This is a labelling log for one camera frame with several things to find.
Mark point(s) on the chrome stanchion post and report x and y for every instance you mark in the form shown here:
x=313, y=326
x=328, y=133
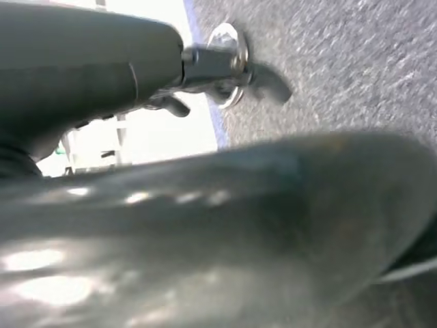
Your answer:
x=225, y=34

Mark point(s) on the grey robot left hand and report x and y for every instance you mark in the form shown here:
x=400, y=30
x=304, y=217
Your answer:
x=204, y=235

